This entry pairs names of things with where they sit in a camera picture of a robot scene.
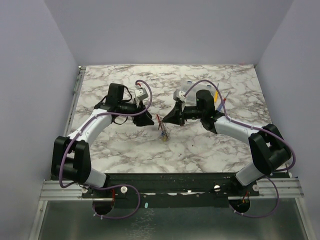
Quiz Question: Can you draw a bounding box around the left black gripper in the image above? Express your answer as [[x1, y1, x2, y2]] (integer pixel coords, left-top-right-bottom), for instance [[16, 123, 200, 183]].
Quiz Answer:
[[118, 96, 155, 126]]

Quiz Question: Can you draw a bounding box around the metal key organizer red handle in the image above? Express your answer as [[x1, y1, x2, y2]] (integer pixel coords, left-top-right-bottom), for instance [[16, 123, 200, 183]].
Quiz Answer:
[[156, 114, 170, 142]]

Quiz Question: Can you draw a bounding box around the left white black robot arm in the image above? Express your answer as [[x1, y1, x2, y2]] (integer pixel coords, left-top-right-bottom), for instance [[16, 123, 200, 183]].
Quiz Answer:
[[51, 80, 154, 198]]

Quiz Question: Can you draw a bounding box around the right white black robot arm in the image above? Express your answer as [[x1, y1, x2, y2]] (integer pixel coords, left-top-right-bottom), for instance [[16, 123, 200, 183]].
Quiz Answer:
[[162, 89, 292, 196]]

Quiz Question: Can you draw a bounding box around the clear plastic organizer box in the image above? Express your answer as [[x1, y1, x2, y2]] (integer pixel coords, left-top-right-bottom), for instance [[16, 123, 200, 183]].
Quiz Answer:
[[180, 80, 217, 106]]

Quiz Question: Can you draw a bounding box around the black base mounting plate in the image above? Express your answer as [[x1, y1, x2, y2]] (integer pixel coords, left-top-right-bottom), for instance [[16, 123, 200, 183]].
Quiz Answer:
[[81, 172, 259, 211]]

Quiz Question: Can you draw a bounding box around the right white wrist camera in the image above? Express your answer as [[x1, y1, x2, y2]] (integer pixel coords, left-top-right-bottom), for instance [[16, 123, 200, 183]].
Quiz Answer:
[[173, 89, 187, 108]]

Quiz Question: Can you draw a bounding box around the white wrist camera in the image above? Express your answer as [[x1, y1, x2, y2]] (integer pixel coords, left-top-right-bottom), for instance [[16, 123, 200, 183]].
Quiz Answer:
[[134, 85, 149, 107], [173, 89, 187, 108]]

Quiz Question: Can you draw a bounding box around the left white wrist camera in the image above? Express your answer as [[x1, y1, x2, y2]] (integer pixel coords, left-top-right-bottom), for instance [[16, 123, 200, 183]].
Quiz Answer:
[[134, 85, 149, 107]]

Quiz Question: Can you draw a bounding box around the yellow handled screwdriver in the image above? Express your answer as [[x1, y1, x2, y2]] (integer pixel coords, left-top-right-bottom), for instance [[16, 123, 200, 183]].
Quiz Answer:
[[213, 82, 220, 103]]

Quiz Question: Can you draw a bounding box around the blue red handled screwdriver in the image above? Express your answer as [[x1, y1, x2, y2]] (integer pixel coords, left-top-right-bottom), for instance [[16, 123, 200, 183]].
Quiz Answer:
[[216, 91, 231, 112]]

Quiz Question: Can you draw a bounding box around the aluminium left side rail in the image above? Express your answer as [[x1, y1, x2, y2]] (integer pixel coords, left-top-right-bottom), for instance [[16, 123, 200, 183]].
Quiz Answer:
[[65, 65, 87, 135]]

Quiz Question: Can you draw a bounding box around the aluminium rail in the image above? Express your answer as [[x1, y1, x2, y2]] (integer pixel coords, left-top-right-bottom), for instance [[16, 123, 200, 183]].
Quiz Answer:
[[65, 65, 87, 135], [40, 178, 305, 201]]

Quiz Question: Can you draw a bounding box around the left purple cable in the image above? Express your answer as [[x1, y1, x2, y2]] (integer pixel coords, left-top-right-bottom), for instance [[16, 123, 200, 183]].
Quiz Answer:
[[58, 79, 154, 220]]

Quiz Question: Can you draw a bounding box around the purple cable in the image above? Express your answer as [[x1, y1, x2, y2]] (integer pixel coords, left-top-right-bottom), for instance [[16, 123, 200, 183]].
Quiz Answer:
[[183, 79, 297, 218], [58, 79, 154, 220]]

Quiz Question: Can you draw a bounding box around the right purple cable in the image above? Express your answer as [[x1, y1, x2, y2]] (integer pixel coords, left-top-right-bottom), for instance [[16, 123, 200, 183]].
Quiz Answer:
[[183, 79, 297, 218]]

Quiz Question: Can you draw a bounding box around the aluminium front rail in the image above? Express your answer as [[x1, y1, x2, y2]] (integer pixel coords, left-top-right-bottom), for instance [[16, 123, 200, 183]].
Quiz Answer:
[[40, 178, 305, 201]]

